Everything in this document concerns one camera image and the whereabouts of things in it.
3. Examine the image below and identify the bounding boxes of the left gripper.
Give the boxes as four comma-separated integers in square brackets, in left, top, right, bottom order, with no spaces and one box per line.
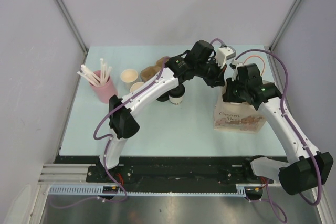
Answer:
[195,57,227,89]

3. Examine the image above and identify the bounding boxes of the paper takeout bag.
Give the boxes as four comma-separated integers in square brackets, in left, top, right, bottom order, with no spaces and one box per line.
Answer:
[213,81,266,134]

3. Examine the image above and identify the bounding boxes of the black cup lid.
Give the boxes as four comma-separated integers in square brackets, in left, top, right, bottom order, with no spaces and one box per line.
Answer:
[168,84,185,98]

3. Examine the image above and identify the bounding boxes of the white paper cup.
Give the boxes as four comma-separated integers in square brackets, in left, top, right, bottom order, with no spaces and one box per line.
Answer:
[169,95,183,105]

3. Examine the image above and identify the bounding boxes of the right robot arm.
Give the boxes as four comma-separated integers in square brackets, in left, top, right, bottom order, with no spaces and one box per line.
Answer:
[223,60,333,195]

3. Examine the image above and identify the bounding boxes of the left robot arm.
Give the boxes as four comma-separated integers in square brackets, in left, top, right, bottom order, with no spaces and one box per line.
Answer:
[97,40,227,182]

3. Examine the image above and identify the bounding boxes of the black lid stack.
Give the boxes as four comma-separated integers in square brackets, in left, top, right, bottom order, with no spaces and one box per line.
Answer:
[156,94,169,102]

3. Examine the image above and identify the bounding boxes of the cardboard cup carrier stack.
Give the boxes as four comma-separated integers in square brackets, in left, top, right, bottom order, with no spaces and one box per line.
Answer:
[140,56,170,82]

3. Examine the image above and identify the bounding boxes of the green cup stack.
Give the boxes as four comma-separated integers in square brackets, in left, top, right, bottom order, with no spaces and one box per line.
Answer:
[130,82,144,93]

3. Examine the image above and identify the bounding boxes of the white wrapped straws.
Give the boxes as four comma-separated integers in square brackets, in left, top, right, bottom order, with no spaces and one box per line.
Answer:
[77,58,112,88]

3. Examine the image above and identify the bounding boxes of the pink straw holder cup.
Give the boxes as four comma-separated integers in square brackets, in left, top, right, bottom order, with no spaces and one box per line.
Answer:
[90,77,118,104]

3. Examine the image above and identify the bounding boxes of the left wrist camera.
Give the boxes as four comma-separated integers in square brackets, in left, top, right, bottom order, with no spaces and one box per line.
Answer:
[215,46,236,68]

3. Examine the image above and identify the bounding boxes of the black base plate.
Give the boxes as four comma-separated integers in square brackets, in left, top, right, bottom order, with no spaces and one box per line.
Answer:
[87,156,264,184]

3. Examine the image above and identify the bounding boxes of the white cable duct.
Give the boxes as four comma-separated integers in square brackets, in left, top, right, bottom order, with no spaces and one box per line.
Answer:
[48,183,247,196]

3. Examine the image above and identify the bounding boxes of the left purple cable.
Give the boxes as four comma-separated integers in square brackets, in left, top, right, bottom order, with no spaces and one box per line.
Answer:
[49,37,226,209]

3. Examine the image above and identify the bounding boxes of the aluminium rail frame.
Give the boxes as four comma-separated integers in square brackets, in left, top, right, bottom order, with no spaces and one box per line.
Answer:
[38,164,90,185]

